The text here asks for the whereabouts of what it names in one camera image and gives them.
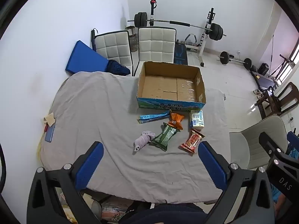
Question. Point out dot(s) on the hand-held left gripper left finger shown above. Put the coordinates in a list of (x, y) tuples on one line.
[(90, 165)]

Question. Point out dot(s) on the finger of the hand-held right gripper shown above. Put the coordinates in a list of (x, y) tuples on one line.
[(268, 142), (293, 140)]

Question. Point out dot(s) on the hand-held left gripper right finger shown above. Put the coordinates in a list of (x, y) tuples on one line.
[(212, 165)]

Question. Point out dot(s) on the red snack packet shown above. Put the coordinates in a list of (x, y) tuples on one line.
[(192, 141)]

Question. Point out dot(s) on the white and blue carton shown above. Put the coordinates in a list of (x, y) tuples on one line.
[(196, 119)]

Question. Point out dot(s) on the green snack packet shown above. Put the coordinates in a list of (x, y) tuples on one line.
[(165, 137)]

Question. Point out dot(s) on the orange snack packet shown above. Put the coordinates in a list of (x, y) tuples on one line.
[(176, 120)]

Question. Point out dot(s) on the purple sock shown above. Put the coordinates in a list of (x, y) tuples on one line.
[(143, 140)]

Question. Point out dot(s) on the blue tube packet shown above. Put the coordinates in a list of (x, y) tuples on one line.
[(153, 116)]

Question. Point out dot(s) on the cardboard box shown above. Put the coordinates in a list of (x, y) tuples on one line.
[(170, 86)]

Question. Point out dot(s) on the person's right forearm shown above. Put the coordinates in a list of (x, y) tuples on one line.
[(278, 197)]

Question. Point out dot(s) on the grey plastic chair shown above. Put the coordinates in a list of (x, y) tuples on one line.
[(257, 140)]

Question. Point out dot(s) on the dark wooden chair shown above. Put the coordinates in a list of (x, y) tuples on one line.
[(280, 100)]

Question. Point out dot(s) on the pair of slippers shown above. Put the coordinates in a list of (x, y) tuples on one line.
[(258, 92)]

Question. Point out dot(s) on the blue phone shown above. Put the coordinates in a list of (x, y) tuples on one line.
[(49, 133)]

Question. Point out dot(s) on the colourful packets under table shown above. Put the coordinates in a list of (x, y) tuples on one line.
[(114, 213)]

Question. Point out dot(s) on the grey table cloth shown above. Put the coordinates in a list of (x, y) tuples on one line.
[(105, 112)]

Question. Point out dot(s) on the tan crumpled paper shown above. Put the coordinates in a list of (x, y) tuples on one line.
[(49, 119)]

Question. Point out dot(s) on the black exercise machine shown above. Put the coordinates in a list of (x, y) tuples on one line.
[(264, 79)]

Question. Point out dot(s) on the person's dark clothing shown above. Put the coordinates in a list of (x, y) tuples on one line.
[(161, 213)]

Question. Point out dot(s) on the black speaker box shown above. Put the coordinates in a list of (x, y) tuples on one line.
[(264, 68)]

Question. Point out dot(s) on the short barbell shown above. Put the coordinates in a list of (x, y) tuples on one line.
[(234, 60)]

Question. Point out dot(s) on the dark blue bag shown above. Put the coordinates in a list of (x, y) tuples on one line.
[(118, 68)]

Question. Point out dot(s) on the blue foam mat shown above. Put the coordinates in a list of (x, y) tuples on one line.
[(85, 59)]

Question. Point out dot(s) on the black weight bench pad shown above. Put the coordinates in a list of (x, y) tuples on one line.
[(181, 53)]

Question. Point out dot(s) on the white quilted chair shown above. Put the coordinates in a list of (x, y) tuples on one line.
[(114, 49), (156, 44)]

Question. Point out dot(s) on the white weight rack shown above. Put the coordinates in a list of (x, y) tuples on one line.
[(208, 39)]

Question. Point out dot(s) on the long barbell with black plates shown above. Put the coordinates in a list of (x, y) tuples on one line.
[(177, 23)]

